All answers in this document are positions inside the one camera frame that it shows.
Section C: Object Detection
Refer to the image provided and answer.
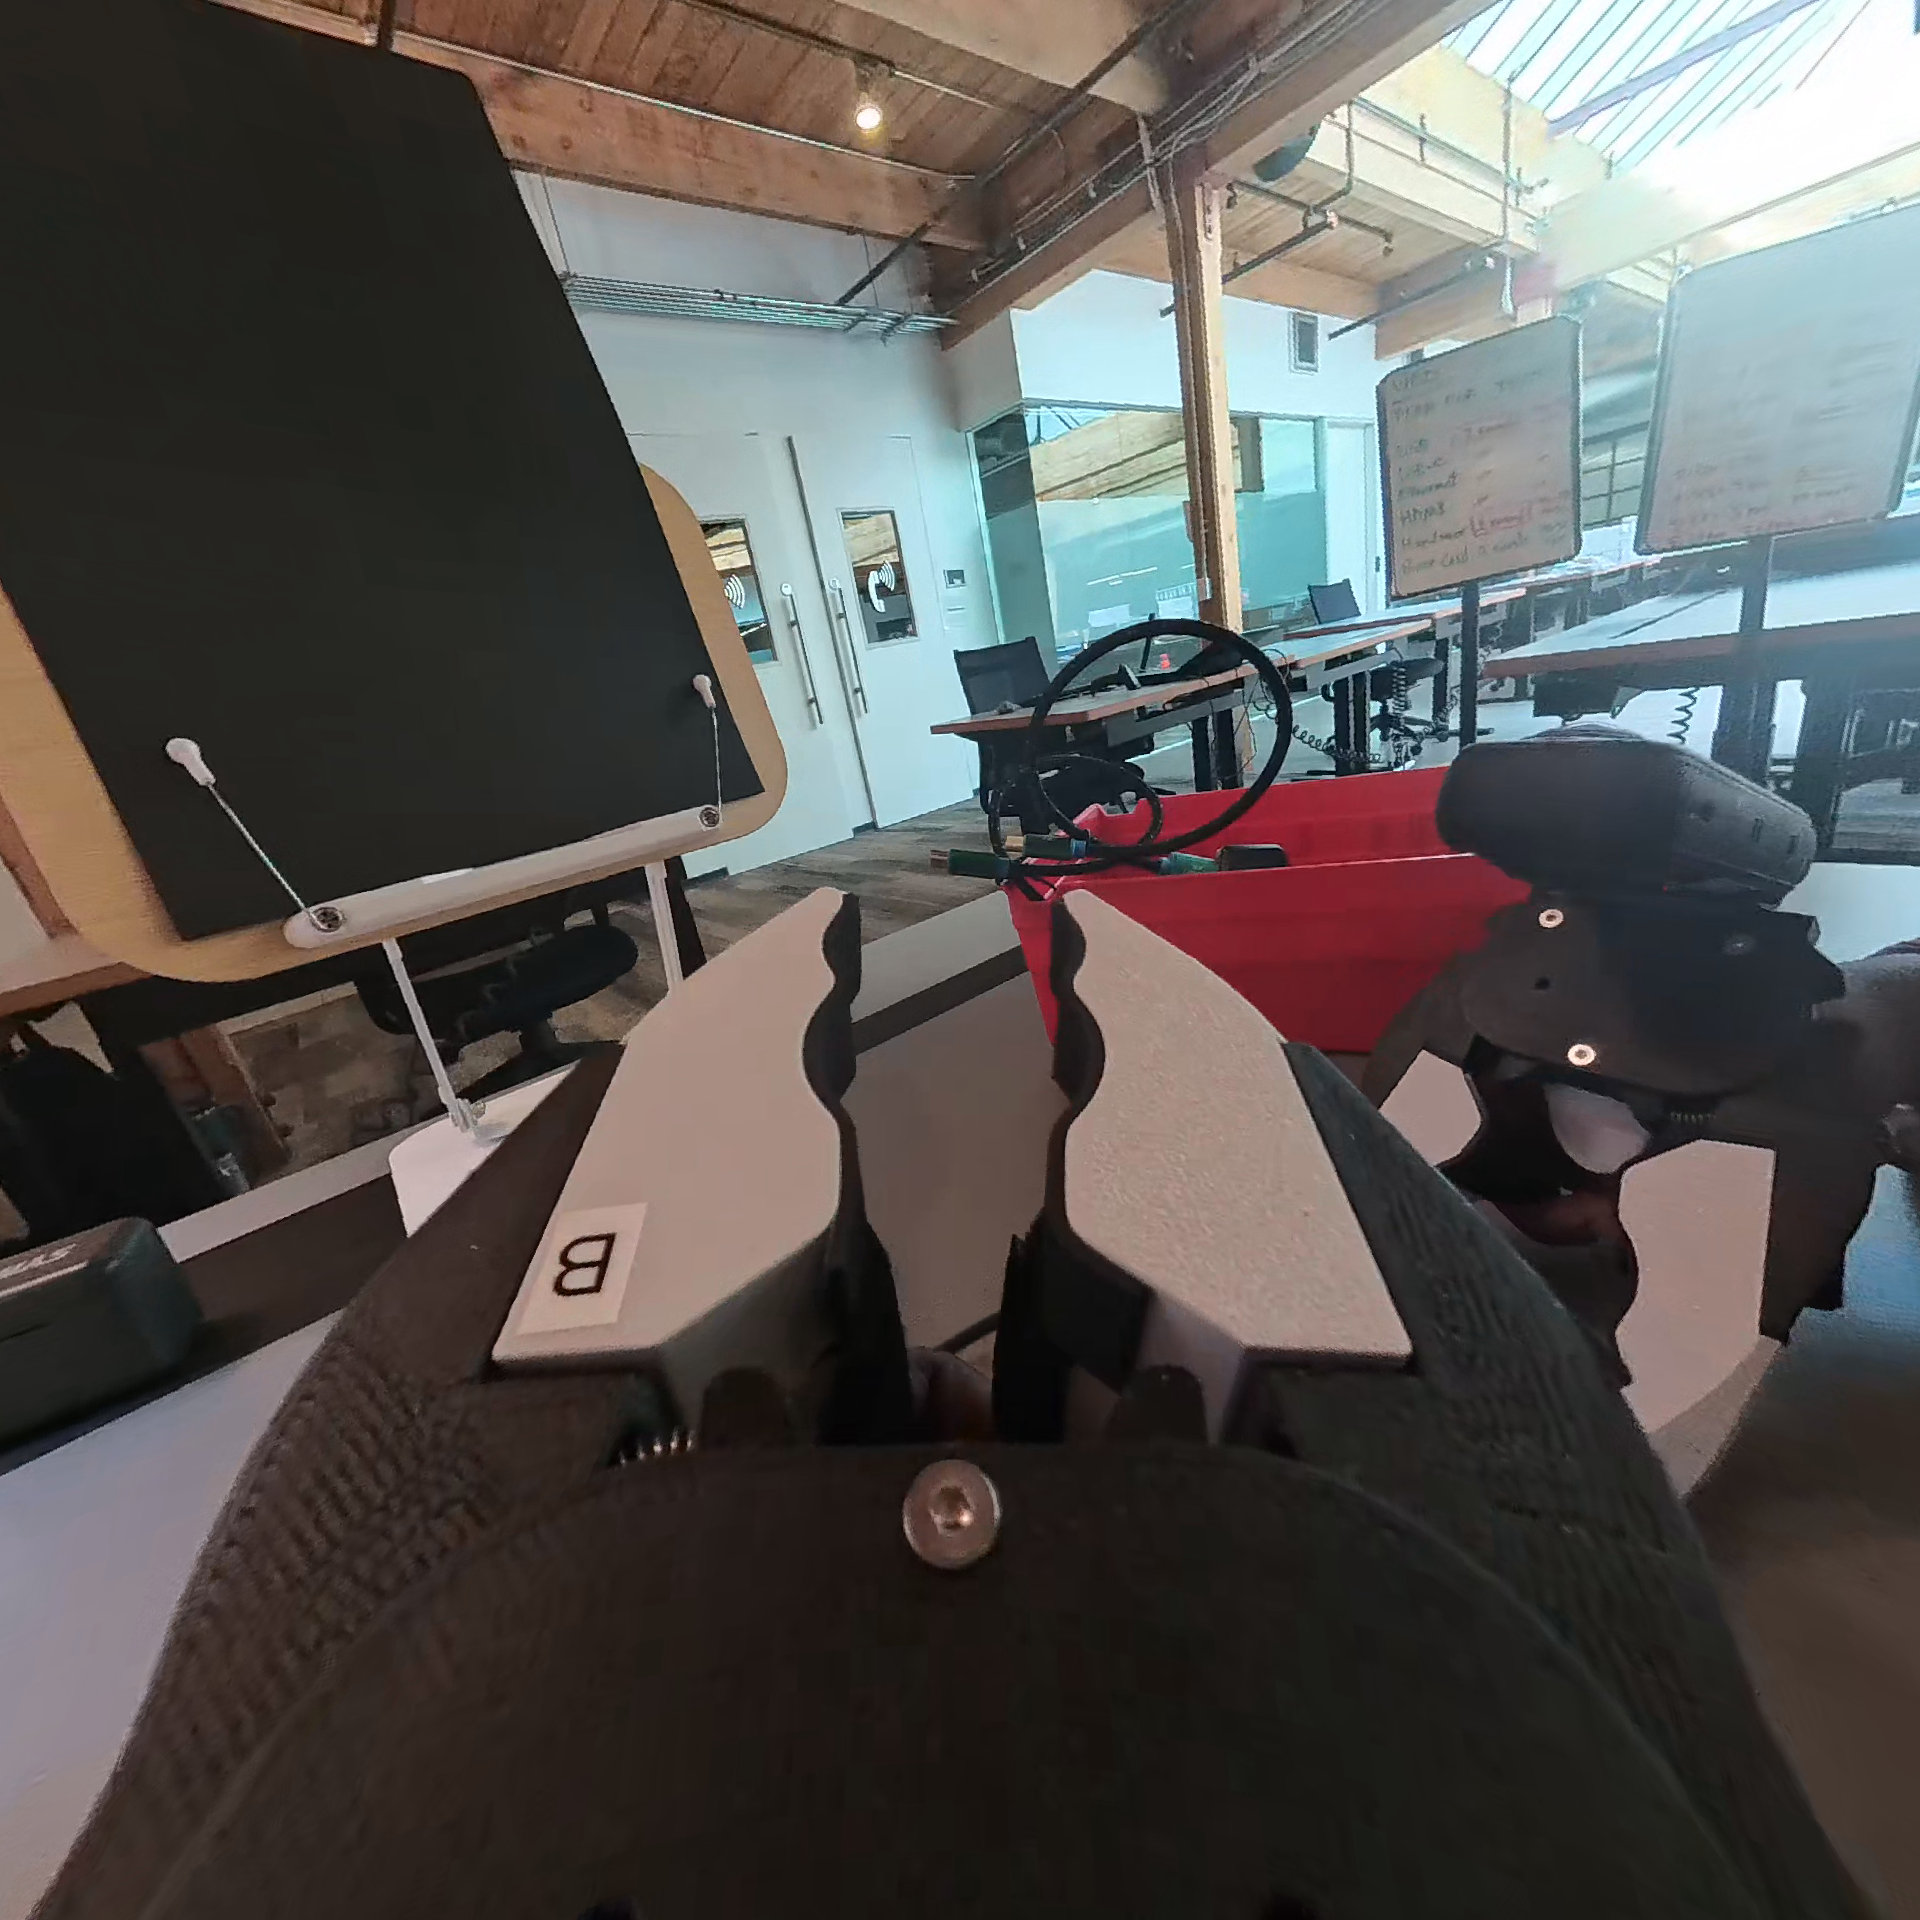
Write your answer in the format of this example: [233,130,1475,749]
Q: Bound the black braided hdmi cable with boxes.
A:
[1036,620,1296,864]
[933,754,1220,888]

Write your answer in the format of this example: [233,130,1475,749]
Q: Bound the black office chair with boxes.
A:
[950,637,1058,818]
[353,921,641,1086]

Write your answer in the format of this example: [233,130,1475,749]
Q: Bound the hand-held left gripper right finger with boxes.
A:
[989,892,1418,1444]

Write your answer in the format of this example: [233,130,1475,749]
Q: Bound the red plastic bin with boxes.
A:
[1002,766,1536,1063]

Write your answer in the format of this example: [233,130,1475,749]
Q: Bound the wooden post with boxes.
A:
[1162,162,1250,634]

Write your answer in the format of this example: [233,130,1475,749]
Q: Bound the whiteboard on stand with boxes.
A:
[1377,314,1586,752]
[1635,223,1920,782]

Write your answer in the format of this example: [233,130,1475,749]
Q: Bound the person's right hand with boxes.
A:
[1809,937,1920,1185]

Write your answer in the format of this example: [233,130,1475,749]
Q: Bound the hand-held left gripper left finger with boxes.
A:
[489,887,913,1444]

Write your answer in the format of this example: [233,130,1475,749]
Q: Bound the wooden office desk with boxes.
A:
[930,607,1445,812]

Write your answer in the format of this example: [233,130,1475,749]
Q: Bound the white double door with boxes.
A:
[630,432,924,834]

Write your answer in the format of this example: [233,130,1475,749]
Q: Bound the black board on white stand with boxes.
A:
[0,0,788,1234]

